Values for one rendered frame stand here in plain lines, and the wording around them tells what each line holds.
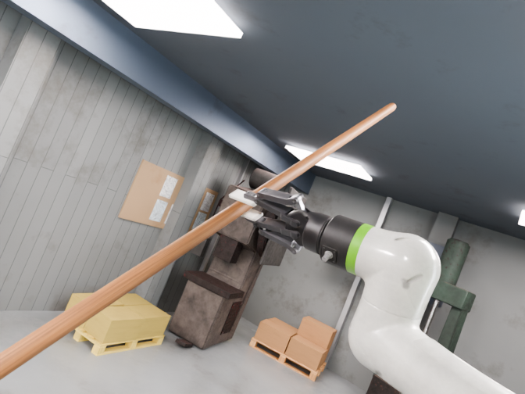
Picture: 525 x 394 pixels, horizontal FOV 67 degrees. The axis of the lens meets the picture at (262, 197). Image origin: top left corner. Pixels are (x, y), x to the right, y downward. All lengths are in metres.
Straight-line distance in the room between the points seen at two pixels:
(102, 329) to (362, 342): 4.11
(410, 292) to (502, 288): 6.38
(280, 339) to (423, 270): 6.02
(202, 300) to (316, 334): 2.11
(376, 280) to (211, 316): 5.03
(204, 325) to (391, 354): 5.11
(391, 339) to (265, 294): 7.37
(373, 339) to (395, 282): 0.10
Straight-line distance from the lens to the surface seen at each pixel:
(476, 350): 7.05
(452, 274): 6.32
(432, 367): 0.64
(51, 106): 4.61
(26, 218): 4.81
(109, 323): 4.61
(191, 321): 5.79
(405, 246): 0.67
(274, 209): 0.79
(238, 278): 6.01
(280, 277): 7.88
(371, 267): 0.68
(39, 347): 0.66
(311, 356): 6.55
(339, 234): 0.70
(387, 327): 0.69
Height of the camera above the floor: 1.94
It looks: 3 degrees up
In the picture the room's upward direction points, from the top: 22 degrees clockwise
